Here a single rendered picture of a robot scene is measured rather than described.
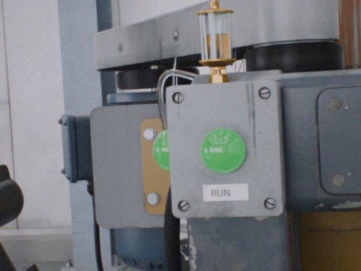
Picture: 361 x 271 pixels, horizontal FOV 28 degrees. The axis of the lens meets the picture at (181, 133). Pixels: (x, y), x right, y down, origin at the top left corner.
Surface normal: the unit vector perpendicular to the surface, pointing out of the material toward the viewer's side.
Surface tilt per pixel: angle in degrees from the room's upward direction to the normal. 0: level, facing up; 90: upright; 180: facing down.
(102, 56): 90
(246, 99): 90
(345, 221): 90
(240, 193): 90
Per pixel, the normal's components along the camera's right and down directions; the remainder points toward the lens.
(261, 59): -0.76, 0.07
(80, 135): 0.26, 0.04
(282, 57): -0.33, 0.07
